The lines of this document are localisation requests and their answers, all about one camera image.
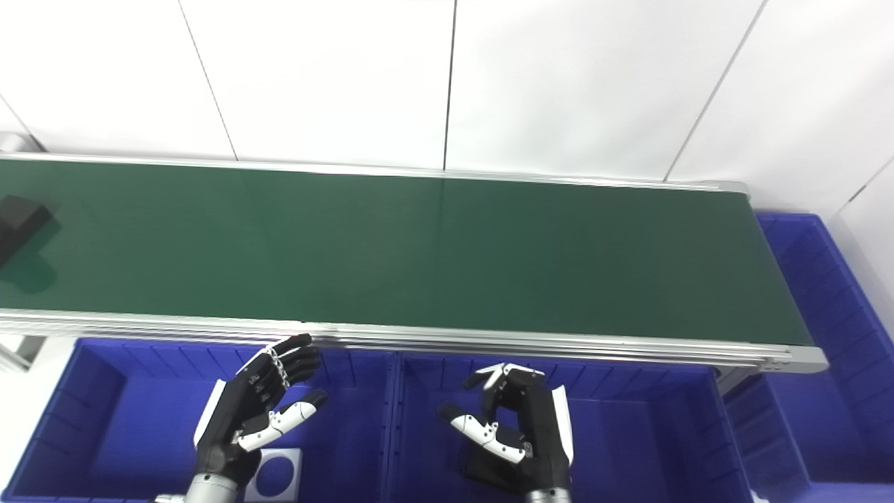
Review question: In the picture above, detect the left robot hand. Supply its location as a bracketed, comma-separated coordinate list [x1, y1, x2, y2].
[193, 335, 328, 484]

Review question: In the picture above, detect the black cylinder-on-base part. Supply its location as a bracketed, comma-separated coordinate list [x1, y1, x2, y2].
[0, 196, 54, 268]

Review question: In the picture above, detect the green conveyor belt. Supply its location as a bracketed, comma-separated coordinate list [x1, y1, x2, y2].
[0, 133, 830, 374]
[0, 159, 797, 345]

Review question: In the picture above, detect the white plate with round hole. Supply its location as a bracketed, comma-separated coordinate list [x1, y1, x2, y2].
[243, 449, 303, 500]

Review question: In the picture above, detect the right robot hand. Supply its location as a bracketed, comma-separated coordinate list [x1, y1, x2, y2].
[438, 363, 575, 493]

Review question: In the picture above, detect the blue bin with black parts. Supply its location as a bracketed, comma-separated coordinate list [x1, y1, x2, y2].
[388, 351, 755, 503]

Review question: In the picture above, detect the blue bin with white plate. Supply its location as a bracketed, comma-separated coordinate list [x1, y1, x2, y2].
[0, 337, 399, 503]

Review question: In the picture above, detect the aluminium conveyor leg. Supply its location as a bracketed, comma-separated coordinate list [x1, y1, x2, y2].
[0, 335, 46, 372]
[718, 366, 767, 396]

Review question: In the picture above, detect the blue bin at conveyor end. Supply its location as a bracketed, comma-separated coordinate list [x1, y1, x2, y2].
[723, 213, 894, 503]

